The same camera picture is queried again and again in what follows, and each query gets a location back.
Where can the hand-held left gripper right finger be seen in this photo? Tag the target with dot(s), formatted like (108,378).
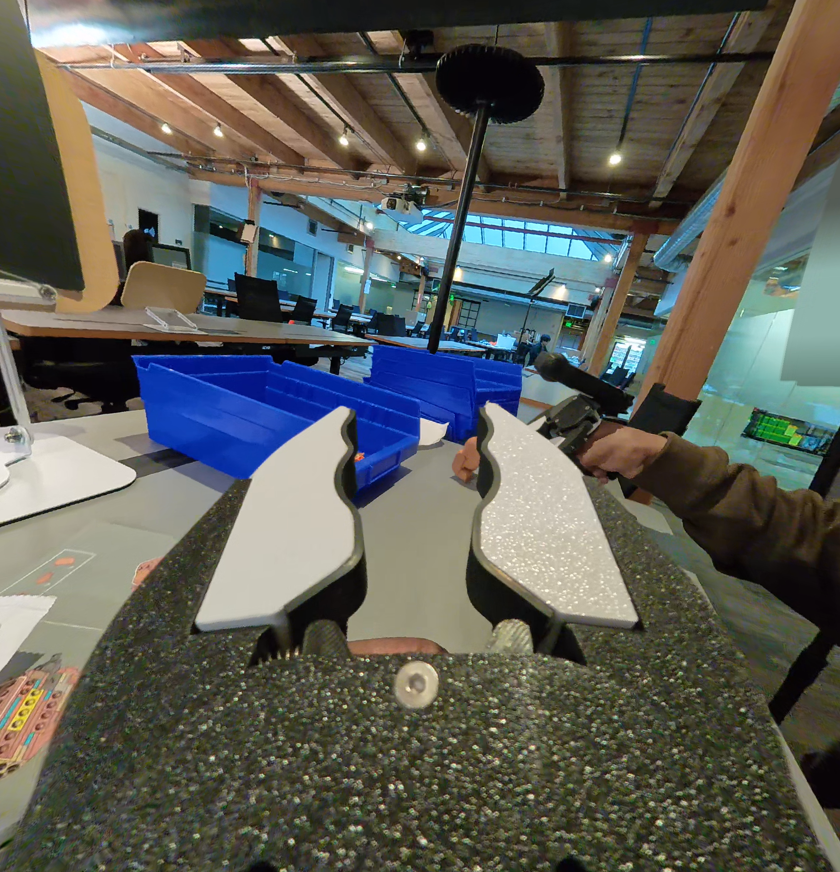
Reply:
(549,538)

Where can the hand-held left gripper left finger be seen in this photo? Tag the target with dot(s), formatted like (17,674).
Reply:
(290,531)

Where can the blue plastic bin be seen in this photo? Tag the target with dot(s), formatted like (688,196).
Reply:
(256,422)

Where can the white paper sheet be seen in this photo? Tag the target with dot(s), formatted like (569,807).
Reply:
(11,633)

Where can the person's right forearm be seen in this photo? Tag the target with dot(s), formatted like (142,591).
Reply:
(747,518)

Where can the grey desk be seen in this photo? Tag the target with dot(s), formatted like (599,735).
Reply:
(413,545)

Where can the long wooden desk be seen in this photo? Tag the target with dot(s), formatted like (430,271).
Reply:
(120,327)

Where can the person's right hand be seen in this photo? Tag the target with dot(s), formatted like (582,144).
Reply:
(617,453)

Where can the slim wooden pillar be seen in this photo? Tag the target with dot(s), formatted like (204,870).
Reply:
(617,300)

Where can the brown brick figure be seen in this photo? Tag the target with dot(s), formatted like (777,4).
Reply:
(466,463)

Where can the nested blue plastic bins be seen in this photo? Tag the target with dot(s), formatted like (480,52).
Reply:
(447,388)

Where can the crumpled white paper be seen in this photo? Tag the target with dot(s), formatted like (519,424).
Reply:
(433,436)

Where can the grey instruction booklet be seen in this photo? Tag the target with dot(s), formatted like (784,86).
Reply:
(100,579)

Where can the black office chair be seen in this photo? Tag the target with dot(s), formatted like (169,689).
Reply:
(258,300)

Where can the white monitor stand base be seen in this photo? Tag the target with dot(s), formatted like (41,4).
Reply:
(59,477)

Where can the thick wooden pillar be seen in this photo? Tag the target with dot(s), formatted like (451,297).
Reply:
(740,204)

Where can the clear acrylic stand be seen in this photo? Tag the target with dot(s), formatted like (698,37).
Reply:
(171,319)

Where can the ceiling projector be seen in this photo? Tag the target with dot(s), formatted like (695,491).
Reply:
(403,204)

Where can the wooden chair back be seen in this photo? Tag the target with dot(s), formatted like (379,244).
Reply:
(164,285)

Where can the black pole with disc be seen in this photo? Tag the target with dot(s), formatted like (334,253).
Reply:
(491,85)

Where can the wooden partition panel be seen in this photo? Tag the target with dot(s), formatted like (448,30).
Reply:
(93,225)

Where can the black monitor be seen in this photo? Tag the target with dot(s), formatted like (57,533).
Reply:
(25,150)

